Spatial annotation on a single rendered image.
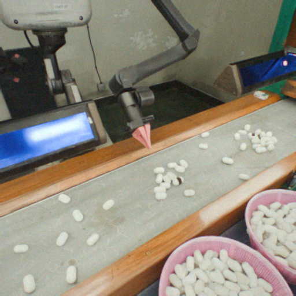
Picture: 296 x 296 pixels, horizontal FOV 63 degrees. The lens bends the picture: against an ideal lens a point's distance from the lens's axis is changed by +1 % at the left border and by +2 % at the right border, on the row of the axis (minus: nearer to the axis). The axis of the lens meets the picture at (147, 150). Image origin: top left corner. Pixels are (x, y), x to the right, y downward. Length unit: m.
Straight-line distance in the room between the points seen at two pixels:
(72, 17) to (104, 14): 1.73
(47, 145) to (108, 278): 0.32
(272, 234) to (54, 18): 0.99
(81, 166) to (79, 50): 2.00
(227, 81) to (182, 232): 0.39
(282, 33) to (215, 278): 1.19
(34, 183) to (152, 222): 0.38
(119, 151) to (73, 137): 0.48
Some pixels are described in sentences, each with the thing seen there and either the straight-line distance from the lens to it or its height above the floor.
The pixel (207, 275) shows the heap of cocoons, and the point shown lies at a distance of 0.63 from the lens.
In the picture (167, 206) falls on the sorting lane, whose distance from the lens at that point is 0.72.
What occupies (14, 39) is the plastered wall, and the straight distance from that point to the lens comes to 2.57.
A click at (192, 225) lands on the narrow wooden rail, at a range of 0.66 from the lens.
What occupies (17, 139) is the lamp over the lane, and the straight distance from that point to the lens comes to 0.40.
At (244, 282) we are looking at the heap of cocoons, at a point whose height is 0.74.
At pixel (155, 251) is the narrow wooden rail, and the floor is 0.76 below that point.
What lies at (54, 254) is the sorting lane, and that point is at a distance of 0.67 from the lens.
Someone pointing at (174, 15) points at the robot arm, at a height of 1.14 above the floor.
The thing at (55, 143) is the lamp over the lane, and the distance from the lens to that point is 0.41.
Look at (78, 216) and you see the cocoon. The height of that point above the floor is 0.76.
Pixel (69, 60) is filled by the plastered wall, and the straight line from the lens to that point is 2.71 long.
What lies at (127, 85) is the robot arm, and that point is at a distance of 0.83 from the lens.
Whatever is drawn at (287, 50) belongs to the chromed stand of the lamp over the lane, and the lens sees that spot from 0.81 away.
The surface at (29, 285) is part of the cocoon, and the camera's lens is 0.63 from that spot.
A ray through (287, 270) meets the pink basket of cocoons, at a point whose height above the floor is 0.76.
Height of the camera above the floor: 1.28
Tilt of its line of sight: 36 degrees down
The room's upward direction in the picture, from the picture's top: straight up
